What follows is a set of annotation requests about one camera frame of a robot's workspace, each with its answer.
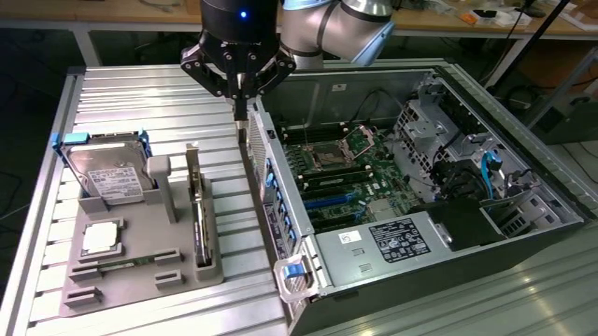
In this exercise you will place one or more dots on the silver CPU chip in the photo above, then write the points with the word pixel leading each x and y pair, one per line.
pixel 100 236

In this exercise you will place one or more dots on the CPU socket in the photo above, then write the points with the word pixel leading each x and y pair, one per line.
pixel 327 154

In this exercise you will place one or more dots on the white and black desk device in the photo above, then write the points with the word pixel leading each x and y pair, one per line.
pixel 501 19

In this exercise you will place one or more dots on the silver perforated disk bay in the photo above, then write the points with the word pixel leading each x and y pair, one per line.
pixel 527 217

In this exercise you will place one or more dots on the silver power supply unit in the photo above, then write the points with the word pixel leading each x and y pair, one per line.
pixel 355 259

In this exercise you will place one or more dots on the green loose RAM stick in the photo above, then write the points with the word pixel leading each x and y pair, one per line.
pixel 125 263

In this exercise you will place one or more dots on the open black PC case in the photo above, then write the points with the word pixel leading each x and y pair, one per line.
pixel 467 280

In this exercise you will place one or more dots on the black slanted pole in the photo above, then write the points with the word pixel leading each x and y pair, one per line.
pixel 532 40

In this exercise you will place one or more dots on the silver chipset heatsink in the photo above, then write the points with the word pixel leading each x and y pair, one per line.
pixel 381 209

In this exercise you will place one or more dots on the blue card retainer clip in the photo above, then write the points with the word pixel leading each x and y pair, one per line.
pixel 277 197
pixel 288 224
pixel 269 182
pixel 283 211
pixel 268 166
pixel 293 238

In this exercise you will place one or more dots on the open metal socket cover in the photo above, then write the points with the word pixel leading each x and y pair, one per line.
pixel 351 133

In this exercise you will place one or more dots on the silver hard disk white label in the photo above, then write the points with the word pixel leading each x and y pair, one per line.
pixel 112 175

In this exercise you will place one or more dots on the thin metal locking lever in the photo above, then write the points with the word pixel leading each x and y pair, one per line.
pixel 305 134

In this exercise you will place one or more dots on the wooden desk white frame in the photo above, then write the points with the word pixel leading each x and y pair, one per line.
pixel 443 17
pixel 93 10

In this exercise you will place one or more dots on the silver metal disk bay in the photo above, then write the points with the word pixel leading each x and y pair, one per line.
pixel 420 129

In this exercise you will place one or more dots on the blue expansion slot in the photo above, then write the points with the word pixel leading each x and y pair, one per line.
pixel 328 202

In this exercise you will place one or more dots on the expansion card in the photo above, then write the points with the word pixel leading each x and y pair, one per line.
pixel 201 224

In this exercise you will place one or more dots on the green motherboard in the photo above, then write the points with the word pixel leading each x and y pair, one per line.
pixel 373 182

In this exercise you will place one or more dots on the black installed RAM stick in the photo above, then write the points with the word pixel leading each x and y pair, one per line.
pixel 336 180

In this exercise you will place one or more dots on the grey plastic parts rack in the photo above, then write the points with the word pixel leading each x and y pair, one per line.
pixel 134 273

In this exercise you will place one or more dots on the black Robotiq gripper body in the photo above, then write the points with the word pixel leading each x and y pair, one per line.
pixel 240 24

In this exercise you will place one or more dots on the dark grey equipment box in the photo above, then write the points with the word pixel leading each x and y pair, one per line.
pixel 571 122

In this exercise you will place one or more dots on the long black expansion slot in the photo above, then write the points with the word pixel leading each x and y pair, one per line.
pixel 332 221

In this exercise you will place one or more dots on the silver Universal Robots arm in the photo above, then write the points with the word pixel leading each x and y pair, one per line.
pixel 303 28

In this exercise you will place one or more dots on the small orange box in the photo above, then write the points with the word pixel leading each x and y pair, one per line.
pixel 467 18

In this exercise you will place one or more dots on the blue case release latch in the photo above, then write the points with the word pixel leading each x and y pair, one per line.
pixel 292 271

